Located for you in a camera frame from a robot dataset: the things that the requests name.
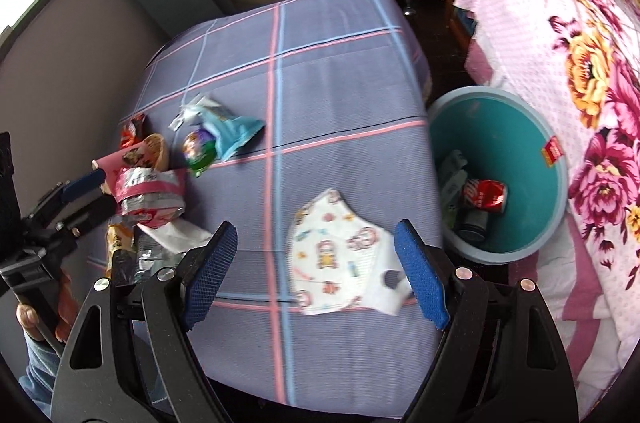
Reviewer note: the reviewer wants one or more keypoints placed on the teal milk carton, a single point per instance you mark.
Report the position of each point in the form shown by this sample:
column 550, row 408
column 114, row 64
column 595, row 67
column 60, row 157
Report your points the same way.
column 452, row 176

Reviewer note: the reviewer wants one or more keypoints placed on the red cola can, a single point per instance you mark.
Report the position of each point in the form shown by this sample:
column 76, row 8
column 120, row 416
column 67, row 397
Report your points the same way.
column 485, row 194

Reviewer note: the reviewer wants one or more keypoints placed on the pink floral quilt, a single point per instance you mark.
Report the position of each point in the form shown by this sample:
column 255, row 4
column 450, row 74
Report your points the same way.
column 576, row 62

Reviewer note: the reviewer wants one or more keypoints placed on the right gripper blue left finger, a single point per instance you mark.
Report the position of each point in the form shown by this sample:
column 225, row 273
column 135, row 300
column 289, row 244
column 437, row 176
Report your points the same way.
column 100, row 377

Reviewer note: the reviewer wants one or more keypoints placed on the pink red snack wrapper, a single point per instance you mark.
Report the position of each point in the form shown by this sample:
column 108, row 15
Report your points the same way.
column 149, row 197

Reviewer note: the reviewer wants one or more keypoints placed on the orange snack packet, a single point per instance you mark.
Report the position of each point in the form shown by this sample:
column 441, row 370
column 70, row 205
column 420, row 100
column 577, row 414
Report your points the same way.
column 134, row 131

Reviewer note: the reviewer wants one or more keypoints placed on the grey plaid bed sheet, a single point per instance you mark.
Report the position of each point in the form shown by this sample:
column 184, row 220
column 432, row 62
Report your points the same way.
column 338, row 84

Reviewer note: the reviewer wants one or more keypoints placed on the silver foil wrapper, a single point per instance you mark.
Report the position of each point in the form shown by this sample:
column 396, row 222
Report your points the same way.
column 150, row 258

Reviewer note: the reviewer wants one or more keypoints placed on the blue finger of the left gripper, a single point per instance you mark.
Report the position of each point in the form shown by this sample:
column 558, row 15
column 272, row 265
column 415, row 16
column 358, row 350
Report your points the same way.
column 76, row 224
column 82, row 186

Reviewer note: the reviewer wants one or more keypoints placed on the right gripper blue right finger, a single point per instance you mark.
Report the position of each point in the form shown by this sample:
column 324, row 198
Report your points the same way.
column 500, row 357

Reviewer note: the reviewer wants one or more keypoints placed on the red sticker on bin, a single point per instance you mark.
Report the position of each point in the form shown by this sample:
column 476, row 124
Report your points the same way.
column 552, row 151

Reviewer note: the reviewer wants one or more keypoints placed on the white blue paper cup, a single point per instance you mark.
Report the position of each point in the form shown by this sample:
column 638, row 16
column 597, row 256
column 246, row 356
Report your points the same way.
column 474, row 226

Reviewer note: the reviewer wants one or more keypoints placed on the pink paper cup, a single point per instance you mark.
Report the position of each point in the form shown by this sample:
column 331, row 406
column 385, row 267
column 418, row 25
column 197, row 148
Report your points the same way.
column 151, row 152

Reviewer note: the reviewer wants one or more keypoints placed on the light blue snack bag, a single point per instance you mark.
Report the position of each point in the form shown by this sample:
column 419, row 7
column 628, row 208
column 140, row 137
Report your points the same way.
column 231, row 131

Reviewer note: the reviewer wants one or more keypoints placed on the white tissue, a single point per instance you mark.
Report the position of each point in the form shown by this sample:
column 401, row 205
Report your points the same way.
column 178, row 236

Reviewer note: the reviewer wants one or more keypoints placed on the white cartoon face mask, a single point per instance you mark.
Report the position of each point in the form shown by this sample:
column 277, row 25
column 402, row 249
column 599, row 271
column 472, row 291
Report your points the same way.
column 338, row 260

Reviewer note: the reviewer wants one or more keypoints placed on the teal plastic trash bin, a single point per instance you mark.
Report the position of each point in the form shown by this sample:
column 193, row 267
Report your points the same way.
column 503, row 139

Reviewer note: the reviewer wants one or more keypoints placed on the purple green toy egg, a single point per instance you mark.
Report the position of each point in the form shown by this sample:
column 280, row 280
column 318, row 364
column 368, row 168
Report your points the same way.
column 199, row 150

